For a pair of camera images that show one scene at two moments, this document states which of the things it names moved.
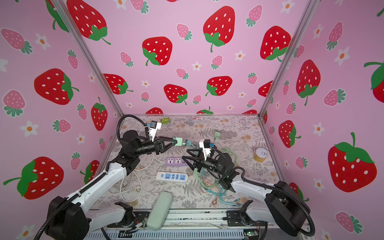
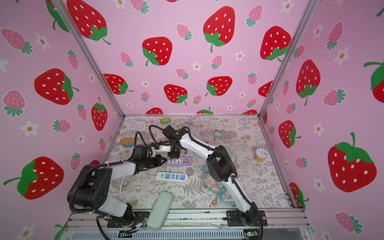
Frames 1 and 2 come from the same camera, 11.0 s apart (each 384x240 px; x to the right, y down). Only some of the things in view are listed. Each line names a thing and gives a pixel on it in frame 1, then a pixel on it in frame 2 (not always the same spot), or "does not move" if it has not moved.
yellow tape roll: [260, 154] does not move
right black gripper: [190, 164] → [174, 155]
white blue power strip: [180, 177] does not move
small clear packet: [192, 120] does not move
